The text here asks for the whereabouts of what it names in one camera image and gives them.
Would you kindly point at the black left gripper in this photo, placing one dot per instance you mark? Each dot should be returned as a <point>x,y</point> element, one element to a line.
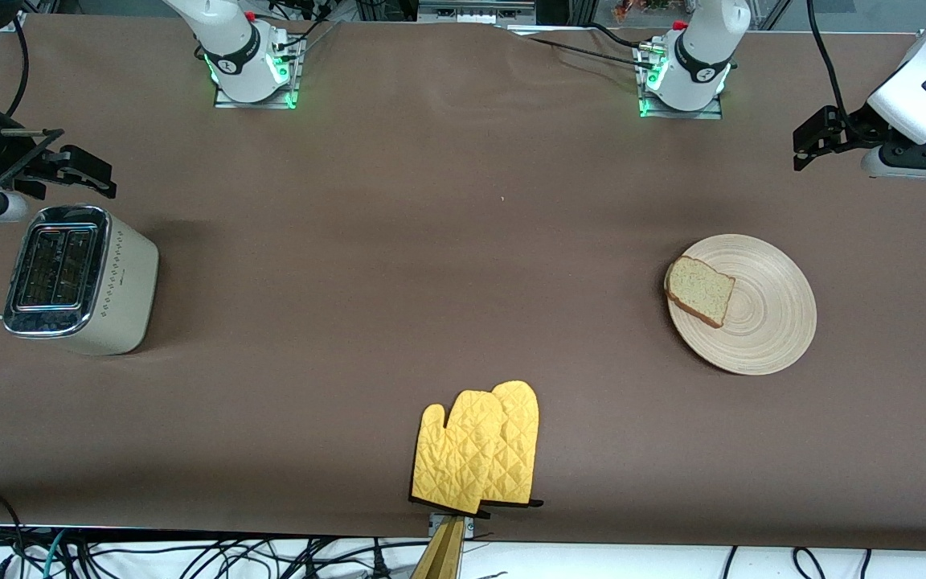
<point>854,128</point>

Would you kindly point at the round wooden plate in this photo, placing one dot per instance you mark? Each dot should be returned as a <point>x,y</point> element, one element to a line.
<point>768,322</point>

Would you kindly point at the bread slice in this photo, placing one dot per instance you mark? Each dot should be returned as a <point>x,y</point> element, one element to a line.
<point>700,289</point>

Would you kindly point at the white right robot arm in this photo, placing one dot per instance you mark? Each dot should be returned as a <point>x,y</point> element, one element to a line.
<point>238,48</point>

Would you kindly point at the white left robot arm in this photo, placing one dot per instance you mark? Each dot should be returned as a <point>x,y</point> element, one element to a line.
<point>704,48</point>

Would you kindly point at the cream and chrome toaster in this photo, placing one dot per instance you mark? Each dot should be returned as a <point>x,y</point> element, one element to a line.
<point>121,281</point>

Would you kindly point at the yellow quilted oven mitt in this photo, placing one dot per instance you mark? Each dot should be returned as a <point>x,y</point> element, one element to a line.
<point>521,434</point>
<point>459,458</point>

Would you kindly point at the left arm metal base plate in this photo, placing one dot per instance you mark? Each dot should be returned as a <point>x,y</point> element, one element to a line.
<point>688,114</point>

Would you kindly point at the aluminium table corner bracket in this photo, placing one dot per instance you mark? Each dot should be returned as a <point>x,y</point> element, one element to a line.
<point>13,20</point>

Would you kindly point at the aluminium frame rail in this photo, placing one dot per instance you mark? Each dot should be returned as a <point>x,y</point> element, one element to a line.
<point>475,12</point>

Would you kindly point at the small metal clamp bracket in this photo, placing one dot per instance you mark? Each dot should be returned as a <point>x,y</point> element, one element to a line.
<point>469,527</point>

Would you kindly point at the brass camera post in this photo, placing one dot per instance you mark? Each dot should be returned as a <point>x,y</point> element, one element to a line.
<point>440,559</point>

